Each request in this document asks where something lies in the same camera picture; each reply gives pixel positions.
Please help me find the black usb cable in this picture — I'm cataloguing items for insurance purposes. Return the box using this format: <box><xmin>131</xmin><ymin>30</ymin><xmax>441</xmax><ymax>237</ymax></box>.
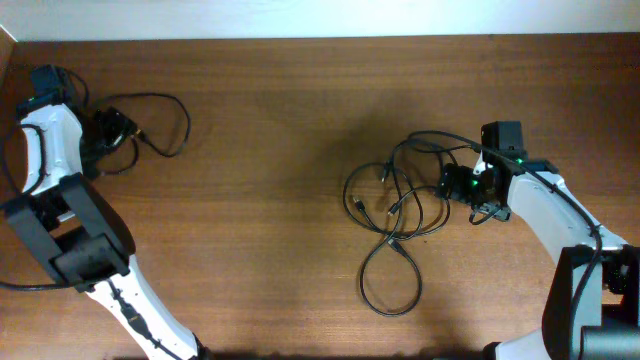
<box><xmin>89</xmin><ymin>92</ymin><xmax>193</xmax><ymax>177</ymax></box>
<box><xmin>342</xmin><ymin>160</ymin><xmax>452</xmax><ymax>240</ymax></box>
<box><xmin>358</xmin><ymin>144</ymin><xmax>461</xmax><ymax>318</ymax></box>

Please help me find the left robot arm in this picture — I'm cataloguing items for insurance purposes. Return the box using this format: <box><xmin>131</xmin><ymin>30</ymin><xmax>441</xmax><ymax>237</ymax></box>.
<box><xmin>1</xmin><ymin>65</ymin><xmax>208</xmax><ymax>359</ymax></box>

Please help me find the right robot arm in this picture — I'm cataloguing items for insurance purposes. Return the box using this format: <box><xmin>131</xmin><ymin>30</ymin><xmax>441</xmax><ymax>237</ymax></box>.
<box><xmin>437</xmin><ymin>121</ymin><xmax>639</xmax><ymax>360</ymax></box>

